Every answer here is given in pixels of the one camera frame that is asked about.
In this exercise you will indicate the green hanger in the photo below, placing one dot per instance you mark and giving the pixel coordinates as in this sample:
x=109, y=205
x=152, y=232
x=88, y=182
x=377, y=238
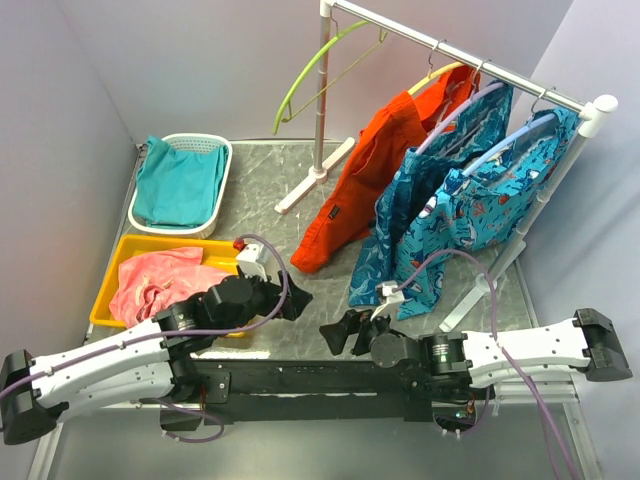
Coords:
x=286, y=112

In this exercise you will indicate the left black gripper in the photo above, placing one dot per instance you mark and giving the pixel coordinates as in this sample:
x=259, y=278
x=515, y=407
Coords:
x=296, y=300

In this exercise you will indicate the pink patterned shorts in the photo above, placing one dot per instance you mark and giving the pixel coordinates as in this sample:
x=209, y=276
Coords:
x=151, y=282

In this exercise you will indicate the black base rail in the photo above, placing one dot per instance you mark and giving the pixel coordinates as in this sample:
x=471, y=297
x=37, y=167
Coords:
x=237, y=390

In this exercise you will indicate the dark blue shark shorts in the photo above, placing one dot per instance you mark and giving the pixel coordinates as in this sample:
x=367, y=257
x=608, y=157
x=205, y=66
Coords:
x=417, y=178

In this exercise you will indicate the turquoise shark shorts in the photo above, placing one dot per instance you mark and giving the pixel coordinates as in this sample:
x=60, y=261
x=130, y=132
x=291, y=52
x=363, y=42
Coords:
x=471, y=213

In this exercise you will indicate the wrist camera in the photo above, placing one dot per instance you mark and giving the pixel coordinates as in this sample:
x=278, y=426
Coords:
x=391, y=298
x=253, y=260

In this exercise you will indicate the orange shorts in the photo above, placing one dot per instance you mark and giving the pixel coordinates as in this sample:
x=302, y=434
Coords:
x=404, y=122

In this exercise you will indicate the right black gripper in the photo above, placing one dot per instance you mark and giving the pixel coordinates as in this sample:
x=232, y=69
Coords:
x=336, y=333

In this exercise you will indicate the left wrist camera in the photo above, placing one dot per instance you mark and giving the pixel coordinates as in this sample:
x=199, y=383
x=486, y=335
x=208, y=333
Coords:
x=253, y=260

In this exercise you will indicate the teal folded shorts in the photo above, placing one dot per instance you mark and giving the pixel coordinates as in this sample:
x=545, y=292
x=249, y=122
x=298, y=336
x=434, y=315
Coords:
x=175, y=185

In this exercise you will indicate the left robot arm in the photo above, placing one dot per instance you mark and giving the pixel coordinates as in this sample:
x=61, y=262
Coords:
x=150, y=360

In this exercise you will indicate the yellow plastic tray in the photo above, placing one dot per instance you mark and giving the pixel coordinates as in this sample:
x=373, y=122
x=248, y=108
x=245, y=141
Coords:
x=219, y=254

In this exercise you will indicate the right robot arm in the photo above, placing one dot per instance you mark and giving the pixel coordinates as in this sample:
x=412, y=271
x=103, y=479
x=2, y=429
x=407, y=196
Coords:
x=587, y=343

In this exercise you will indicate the light blue hanger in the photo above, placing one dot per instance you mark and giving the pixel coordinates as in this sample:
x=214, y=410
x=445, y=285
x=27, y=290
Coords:
x=532, y=123

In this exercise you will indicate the silver clothes rack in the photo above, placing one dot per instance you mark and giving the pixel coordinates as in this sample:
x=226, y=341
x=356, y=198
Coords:
x=593, y=114

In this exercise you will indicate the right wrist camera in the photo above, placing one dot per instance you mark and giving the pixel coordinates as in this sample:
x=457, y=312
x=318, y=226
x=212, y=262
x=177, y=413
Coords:
x=391, y=298

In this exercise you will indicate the white perforated basket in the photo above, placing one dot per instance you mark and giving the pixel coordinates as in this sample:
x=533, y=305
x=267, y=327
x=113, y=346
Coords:
x=220, y=200

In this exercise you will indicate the yellow hanger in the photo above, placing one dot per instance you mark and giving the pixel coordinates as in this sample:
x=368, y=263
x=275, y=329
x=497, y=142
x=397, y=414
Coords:
x=433, y=73

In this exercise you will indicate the purple hanger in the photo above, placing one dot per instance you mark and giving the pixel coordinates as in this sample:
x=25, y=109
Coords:
x=476, y=94

